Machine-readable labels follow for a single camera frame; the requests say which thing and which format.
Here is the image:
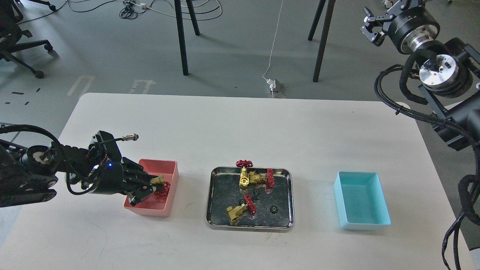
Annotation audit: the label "stainless steel tray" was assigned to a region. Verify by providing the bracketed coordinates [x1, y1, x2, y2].
[206, 167, 295, 232]

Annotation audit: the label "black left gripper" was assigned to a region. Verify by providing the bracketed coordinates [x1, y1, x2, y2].
[88, 157, 158, 206]

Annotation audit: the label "black stand leg right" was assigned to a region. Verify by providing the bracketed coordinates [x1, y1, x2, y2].
[307, 0, 336, 83]

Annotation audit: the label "white power adapter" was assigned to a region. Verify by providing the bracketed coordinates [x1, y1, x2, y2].
[266, 79, 285, 94]

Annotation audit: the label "black office chair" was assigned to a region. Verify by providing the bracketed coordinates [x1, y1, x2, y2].
[0, 0, 53, 79]

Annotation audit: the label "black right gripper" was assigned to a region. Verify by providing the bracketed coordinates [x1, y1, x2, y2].
[360, 0, 441, 53]

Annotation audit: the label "pink plastic box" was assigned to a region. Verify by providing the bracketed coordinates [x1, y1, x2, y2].
[123, 159, 179, 217]

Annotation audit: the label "brass valve top red handle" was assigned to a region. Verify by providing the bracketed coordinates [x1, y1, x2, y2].
[235, 160, 253, 189]

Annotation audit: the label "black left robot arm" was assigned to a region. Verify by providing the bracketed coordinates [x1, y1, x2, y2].
[0, 124, 166, 207]

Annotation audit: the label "white cable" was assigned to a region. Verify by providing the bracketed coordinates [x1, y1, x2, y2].
[262, 0, 284, 99]

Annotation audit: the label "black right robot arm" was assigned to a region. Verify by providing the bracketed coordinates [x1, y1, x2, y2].
[361, 0, 479, 270]

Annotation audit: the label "black floor cables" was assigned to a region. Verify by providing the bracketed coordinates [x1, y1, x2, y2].
[17, 0, 222, 21]

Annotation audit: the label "light blue plastic box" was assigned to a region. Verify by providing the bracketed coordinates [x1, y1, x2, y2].
[334, 171, 391, 231]

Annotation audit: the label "brass valve red handle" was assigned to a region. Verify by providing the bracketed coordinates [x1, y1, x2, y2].
[150, 174, 170, 198]
[248, 168, 275, 194]
[226, 194, 257, 225]
[235, 160, 253, 189]

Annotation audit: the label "small black gear centre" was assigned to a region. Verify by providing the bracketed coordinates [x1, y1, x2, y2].
[251, 189, 260, 201]

